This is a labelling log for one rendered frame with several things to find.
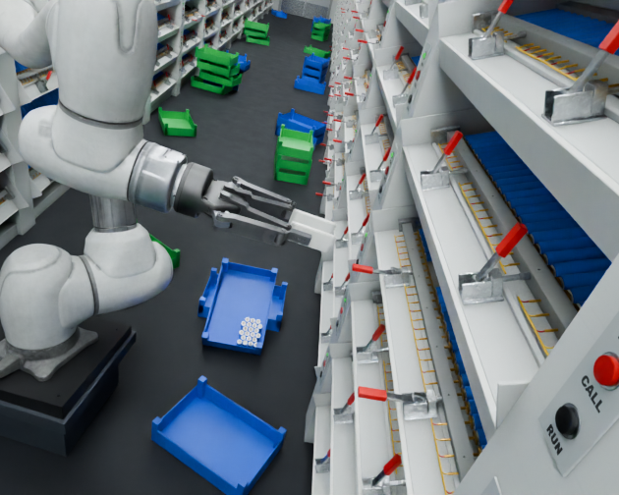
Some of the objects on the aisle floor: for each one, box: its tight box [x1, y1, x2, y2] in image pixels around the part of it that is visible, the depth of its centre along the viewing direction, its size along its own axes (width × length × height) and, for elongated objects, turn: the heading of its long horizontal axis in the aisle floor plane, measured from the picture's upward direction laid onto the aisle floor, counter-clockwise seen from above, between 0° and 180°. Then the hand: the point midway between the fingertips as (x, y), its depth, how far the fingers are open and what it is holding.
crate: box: [201, 257, 278, 356], centre depth 163 cm, size 30×20×8 cm
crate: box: [151, 376, 287, 495], centre depth 127 cm, size 30×20×8 cm
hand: (311, 231), depth 70 cm, fingers open, 3 cm apart
